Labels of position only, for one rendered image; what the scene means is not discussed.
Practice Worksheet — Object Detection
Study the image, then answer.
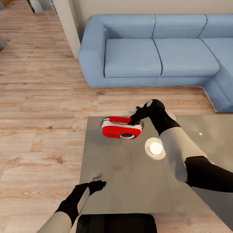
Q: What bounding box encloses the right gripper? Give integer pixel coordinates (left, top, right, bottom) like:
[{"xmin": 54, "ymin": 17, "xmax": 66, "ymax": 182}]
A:
[{"xmin": 128, "ymin": 106, "xmax": 145, "ymax": 126}]

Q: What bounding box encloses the radio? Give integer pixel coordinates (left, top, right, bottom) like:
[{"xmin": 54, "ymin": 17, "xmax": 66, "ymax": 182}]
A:
[{"xmin": 101, "ymin": 116, "xmax": 143, "ymax": 139}]

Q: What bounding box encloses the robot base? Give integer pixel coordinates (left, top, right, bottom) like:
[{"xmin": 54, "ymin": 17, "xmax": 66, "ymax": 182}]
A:
[{"xmin": 76, "ymin": 213, "xmax": 157, "ymax": 233}]

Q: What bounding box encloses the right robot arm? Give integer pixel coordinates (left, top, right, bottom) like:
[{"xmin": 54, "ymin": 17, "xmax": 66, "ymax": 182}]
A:
[{"xmin": 128, "ymin": 99, "xmax": 233, "ymax": 232}]

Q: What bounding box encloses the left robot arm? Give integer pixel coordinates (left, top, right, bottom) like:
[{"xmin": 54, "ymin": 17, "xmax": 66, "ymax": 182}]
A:
[{"xmin": 36, "ymin": 172, "xmax": 106, "ymax": 233}]

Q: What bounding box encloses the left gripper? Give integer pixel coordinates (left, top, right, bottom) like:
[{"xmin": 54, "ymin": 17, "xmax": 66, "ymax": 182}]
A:
[{"xmin": 89, "ymin": 181, "xmax": 106, "ymax": 194}]

